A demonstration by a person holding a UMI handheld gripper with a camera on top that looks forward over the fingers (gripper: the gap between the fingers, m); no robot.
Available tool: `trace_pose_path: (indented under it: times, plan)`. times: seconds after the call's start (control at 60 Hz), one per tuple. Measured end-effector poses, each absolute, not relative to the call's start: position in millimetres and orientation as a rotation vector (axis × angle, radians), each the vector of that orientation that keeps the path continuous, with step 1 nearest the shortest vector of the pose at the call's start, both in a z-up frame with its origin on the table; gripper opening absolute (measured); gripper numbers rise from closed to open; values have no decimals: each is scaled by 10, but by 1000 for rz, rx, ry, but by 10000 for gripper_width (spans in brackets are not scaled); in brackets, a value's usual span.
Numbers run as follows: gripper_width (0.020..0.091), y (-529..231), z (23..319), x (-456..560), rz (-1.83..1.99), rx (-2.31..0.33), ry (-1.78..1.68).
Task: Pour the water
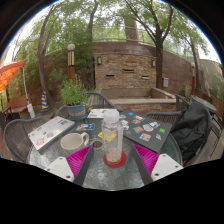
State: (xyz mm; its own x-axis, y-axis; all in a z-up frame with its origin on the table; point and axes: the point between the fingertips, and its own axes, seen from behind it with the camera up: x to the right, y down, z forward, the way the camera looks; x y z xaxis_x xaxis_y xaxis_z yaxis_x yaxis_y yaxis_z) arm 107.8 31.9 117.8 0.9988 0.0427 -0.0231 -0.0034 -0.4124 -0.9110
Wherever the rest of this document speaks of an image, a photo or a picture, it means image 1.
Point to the white printed paper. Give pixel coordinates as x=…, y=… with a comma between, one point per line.
x=96, y=113

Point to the round dark patio table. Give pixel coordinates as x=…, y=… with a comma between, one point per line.
x=204, y=104

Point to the black laptop with stickers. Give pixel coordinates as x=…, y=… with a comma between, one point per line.
x=146, y=128

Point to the grey woven patio chair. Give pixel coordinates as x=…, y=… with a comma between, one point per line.
x=163, y=116
x=98, y=99
x=18, y=136

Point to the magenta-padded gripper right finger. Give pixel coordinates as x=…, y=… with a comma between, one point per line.
x=146, y=159

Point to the black metal patio chair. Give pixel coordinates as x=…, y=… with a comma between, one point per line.
x=181, y=102

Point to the grey wall box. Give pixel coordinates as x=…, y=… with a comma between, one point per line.
x=165, y=82

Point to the wooden bench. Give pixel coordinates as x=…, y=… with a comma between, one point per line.
x=16, y=105

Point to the small yellow card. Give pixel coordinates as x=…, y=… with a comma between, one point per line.
x=100, y=134

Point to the silver laptop with stickers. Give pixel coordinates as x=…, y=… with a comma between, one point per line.
x=50, y=130

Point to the striped traffic cone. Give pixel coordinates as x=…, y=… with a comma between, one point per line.
x=44, y=101

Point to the globe-topped lamp post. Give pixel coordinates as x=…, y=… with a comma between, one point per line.
x=71, y=63
x=193, y=76

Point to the small round dark lid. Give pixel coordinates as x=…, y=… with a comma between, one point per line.
x=97, y=144

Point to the orange parasol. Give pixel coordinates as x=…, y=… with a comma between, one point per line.
x=10, y=71

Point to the wall lantern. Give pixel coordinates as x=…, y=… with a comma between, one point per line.
x=99, y=60
x=153, y=63

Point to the small colourful sticker card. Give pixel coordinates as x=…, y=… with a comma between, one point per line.
x=85, y=126

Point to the clear plastic drink bottle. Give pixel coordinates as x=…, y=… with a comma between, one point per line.
x=112, y=136

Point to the white ceramic mug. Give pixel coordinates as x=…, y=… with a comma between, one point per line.
x=71, y=142

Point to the tree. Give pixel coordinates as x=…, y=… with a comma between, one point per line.
x=195, y=60
x=41, y=73
x=159, y=63

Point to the black backpack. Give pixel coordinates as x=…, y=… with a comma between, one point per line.
x=191, y=128

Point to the flat round red coaster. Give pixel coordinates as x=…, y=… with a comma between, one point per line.
x=123, y=160

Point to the green potted plant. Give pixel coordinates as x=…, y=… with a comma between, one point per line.
x=74, y=96

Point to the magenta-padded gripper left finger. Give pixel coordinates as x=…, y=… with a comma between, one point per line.
x=79, y=160

